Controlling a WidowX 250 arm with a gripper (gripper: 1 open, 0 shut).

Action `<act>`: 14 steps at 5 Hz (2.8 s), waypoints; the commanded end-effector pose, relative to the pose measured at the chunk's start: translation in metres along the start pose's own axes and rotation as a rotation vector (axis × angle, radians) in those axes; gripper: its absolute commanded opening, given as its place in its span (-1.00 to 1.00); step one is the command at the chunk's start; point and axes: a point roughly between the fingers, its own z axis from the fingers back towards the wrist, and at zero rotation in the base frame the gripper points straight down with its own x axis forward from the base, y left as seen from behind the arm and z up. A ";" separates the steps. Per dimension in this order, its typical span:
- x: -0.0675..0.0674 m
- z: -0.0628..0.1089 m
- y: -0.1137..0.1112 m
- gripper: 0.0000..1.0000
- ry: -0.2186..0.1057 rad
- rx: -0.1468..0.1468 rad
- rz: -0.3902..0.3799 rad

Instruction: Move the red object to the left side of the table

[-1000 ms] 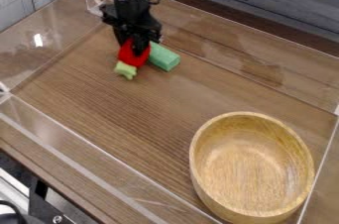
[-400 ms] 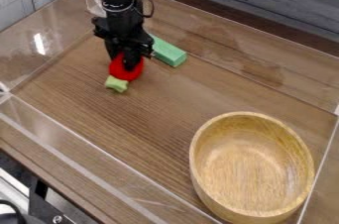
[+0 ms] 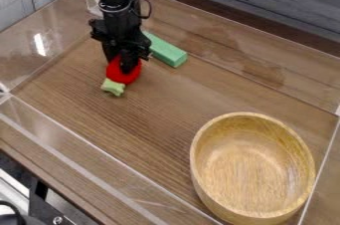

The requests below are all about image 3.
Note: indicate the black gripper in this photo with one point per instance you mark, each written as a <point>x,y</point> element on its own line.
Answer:
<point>118,30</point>

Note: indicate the red plush tomato green stem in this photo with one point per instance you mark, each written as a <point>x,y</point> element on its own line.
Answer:
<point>116,79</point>

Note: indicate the green rectangular block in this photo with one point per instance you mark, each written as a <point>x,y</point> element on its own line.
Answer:
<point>166,51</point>

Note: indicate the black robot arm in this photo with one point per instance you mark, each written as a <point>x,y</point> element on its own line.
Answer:
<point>119,4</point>

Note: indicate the wooden bowl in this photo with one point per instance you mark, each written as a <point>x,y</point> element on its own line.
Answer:
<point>252,168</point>

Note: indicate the clear acrylic enclosure wall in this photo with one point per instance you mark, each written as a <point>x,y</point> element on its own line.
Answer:
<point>116,151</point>

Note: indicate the black metal table frame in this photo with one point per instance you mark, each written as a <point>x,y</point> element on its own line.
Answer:
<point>42,195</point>

